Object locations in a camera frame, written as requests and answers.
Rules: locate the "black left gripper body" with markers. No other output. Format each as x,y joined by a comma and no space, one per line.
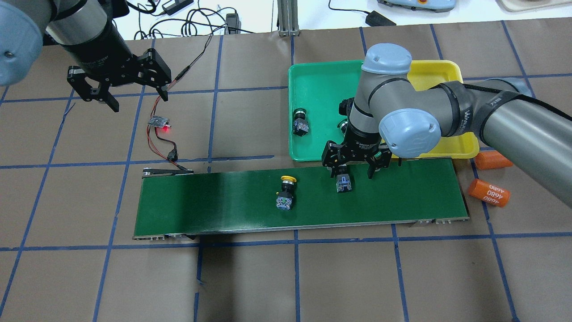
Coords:
99,52

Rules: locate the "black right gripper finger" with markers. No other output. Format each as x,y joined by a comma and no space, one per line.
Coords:
334,170
373,167

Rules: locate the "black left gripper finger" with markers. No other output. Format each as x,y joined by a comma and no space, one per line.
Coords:
111,102
163,92

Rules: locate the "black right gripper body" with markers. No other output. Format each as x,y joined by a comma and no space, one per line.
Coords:
359,142

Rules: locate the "yellow push button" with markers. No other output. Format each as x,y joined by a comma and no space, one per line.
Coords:
285,197
343,180

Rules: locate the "green push button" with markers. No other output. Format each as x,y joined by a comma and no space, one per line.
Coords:
343,125
300,124

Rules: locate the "orange cylinder with 4680 print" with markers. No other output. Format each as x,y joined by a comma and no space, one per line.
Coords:
489,193

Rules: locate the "plain orange cylinder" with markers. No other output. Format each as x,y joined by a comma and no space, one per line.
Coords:
491,160

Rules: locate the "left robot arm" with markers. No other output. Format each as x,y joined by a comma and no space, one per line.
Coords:
84,28

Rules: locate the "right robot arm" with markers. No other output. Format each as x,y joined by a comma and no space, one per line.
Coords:
534,135

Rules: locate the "small controller board red LED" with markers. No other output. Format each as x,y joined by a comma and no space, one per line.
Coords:
159,122

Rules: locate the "green plastic tray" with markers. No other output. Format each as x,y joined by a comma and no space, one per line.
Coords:
318,88

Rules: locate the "yellow plastic tray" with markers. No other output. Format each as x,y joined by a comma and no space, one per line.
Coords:
433,71

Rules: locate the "green conveyor belt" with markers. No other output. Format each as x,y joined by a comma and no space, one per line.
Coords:
244,201

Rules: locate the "black power adapter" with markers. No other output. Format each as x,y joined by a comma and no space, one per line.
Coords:
376,19

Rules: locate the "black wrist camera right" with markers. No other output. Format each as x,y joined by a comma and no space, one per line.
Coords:
345,107

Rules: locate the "aluminium profile post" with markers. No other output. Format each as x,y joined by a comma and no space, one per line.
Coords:
288,23

